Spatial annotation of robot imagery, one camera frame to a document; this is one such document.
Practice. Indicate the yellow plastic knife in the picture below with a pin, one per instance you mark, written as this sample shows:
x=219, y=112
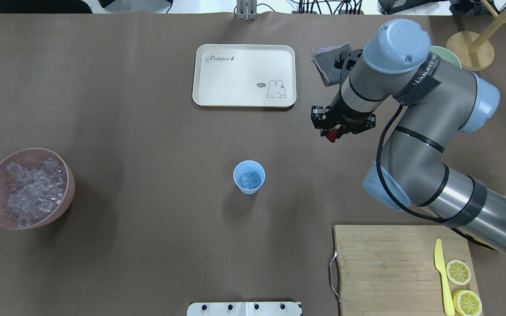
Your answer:
x=439, y=264

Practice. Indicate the mint green bowl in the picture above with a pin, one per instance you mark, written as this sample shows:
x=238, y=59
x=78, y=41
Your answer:
x=446, y=55

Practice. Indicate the lemon slice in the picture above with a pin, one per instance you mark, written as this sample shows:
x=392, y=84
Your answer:
x=458, y=272
x=467, y=303

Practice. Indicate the grey folded cloth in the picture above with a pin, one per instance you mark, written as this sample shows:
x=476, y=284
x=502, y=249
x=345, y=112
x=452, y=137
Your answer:
x=333, y=63

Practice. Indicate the wooden cup tree stand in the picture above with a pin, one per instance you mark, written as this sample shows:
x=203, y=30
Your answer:
x=473, y=50

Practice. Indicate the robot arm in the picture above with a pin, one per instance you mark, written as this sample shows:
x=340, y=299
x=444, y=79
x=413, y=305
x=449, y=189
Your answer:
x=436, y=100

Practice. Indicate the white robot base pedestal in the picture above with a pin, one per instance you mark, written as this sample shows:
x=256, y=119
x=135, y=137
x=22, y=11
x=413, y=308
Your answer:
x=275, y=308

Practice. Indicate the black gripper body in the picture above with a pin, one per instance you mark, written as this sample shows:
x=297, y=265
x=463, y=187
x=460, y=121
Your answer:
x=345, y=115

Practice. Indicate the light blue plastic cup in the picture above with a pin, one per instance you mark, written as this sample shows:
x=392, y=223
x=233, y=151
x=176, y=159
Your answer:
x=249, y=176

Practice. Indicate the red strawberry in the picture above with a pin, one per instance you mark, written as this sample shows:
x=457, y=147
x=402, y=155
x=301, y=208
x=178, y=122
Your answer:
x=332, y=135

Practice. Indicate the wooden cutting board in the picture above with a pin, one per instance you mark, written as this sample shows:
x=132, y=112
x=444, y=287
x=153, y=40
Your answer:
x=388, y=270

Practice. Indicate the cream rabbit tray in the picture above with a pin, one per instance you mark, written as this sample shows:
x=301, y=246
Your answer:
x=244, y=75

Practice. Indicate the aluminium frame post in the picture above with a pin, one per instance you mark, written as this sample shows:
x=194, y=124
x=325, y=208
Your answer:
x=246, y=10

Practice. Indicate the pink bowl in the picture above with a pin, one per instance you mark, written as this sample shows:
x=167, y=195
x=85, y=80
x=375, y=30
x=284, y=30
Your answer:
x=27, y=158

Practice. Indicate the clear ice cubes pile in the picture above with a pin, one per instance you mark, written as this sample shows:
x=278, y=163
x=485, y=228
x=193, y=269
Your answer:
x=31, y=194

